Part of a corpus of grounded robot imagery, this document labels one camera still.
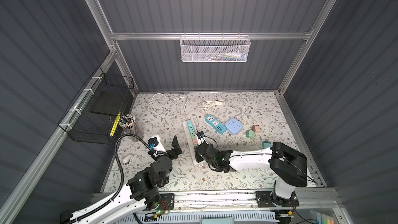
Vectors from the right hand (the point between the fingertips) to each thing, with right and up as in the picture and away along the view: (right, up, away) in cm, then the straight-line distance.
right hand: (196, 149), depth 84 cm
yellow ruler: (-36, +15, -15) cm, 42 cm away
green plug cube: (+33, +6, +12) cm, 36 cm away
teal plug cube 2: (-3, +10, +7) cm, 13 cm away
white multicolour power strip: (-4, +3, +7) cm, 8 cm away
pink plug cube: (0, +7, -10) cm, 12 cm away
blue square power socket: (+24, +11, +14) cm, 30 cm away
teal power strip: (+12, +12, +15) cm, 23 cm away
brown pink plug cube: (+38, +9, +14) cm, 42 cm away
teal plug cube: (-5, +12, +18) cm, 22 cm away
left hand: (-12, +7, -12) cm, 19 cm away
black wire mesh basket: (-49, +19, -12) cm, 53 cm away
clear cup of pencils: (-36, +14, -2) cm, 39 cm away
